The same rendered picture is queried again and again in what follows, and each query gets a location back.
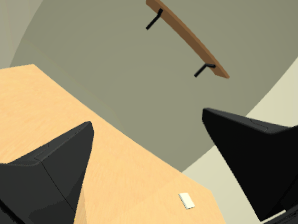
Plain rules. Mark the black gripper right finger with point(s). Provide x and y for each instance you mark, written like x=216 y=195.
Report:
x=263 y=157

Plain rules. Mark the white flat pad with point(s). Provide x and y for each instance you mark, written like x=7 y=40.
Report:
x=185 y=198

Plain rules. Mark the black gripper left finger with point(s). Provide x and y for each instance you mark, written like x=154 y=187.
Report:
x=44 y=186

